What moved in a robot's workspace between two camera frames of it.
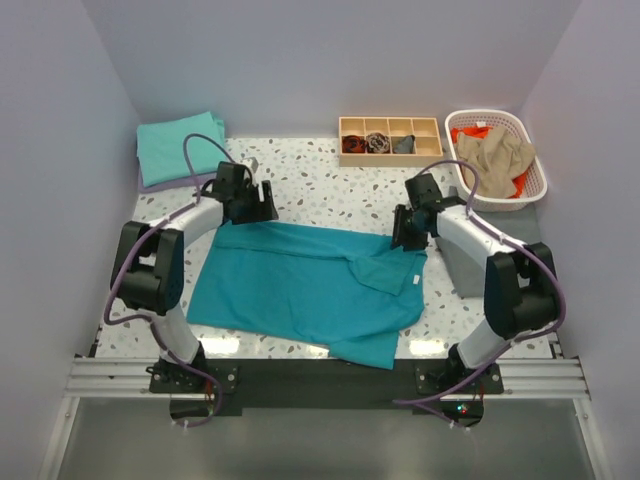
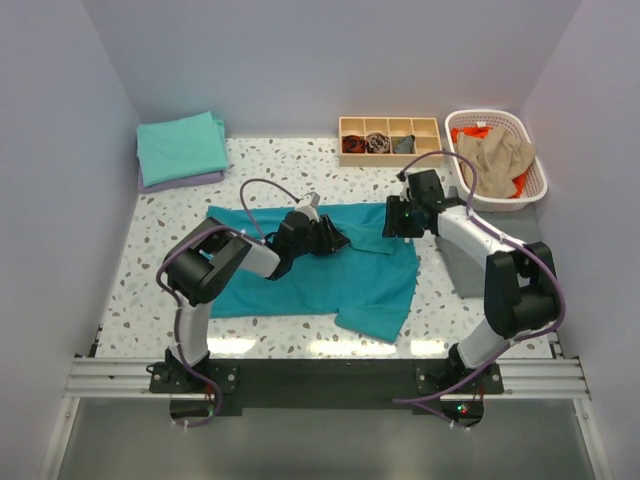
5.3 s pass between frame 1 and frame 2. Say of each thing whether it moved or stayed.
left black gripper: moved
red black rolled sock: stayed
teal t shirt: moved
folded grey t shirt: stayed
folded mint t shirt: stayed
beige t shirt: stayed
